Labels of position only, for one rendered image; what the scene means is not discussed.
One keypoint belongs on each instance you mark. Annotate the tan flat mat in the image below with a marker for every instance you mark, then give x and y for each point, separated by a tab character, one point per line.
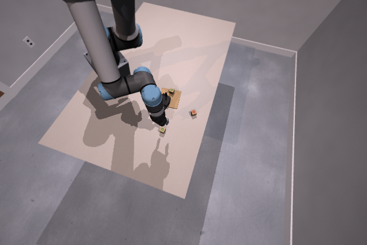
174	97

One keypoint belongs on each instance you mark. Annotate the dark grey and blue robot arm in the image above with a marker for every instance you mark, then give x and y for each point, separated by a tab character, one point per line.
103	44

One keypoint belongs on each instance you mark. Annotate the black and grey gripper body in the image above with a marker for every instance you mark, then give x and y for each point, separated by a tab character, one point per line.
159	118

